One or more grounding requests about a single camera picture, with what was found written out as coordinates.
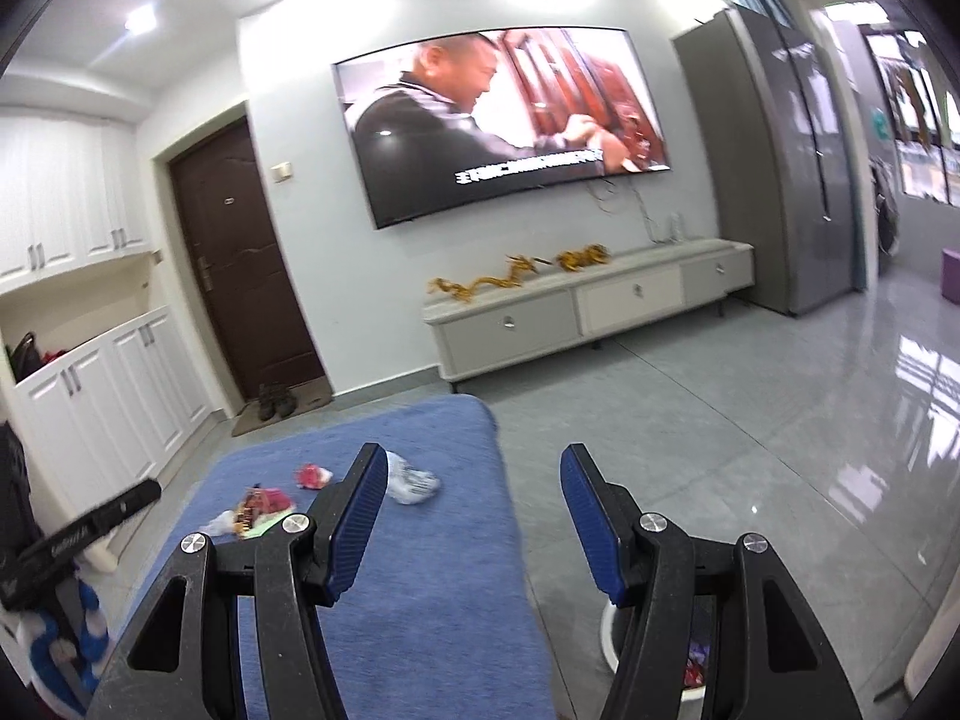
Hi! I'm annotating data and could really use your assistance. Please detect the colourful snack wrapper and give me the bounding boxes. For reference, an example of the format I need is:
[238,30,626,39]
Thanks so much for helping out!
[235,487,295,537]

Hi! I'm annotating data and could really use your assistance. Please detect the white base cabinets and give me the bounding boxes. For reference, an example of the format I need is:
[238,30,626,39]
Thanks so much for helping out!
[15,304,215,533]

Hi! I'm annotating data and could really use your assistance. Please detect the clear plastic bag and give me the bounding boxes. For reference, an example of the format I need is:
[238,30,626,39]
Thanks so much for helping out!
[384,450,442,505]

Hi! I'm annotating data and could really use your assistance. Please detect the black bag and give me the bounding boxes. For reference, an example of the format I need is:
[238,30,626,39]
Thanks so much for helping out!
[6,331,46,383]

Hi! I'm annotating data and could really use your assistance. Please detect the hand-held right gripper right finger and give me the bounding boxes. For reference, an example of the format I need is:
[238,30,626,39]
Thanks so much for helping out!
[560,443,865,720]

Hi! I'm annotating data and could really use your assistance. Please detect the dark brown door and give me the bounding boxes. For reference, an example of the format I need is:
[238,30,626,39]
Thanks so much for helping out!
[166,120,325,402]

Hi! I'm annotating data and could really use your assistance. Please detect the gold tiger ornament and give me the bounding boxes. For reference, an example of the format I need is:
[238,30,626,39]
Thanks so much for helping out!
[555,244,610,272]

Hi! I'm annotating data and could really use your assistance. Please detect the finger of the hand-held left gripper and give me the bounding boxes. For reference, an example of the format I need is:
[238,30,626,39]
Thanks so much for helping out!
[0,478,163,612]

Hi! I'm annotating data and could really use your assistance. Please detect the white wall cabinets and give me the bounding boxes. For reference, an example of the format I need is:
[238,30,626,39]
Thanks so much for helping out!
[0,116,155,286]

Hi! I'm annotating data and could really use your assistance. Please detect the wall-mounted television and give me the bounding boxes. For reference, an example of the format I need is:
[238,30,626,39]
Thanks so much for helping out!
[332,28,672,231]

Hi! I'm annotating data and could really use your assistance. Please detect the dark hanging bag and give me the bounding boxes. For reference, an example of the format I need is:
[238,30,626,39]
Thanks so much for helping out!
[870,165,901,256]

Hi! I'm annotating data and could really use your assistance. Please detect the white television stand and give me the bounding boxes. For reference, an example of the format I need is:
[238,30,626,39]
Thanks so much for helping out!
[422,238,755,393]

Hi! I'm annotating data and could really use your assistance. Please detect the gold dragon ornament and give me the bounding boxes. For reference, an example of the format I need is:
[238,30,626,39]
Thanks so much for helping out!
[427,253,552,306]

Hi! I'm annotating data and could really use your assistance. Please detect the grey refrigerator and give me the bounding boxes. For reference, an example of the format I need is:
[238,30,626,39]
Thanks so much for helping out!
[673,4,875,316]

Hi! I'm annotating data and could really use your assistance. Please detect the television cables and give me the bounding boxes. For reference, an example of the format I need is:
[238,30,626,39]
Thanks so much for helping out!
[585,176,655,241]

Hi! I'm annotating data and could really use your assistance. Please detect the round white trash bin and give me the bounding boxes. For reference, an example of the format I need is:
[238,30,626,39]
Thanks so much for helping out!
[598,598,710,720]

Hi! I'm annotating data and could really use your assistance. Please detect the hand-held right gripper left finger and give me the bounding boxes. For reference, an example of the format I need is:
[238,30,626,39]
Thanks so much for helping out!
[82,442,389,720]

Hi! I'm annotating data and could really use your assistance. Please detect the large window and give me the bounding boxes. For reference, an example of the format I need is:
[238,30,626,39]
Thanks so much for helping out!
[862,15,960,207]

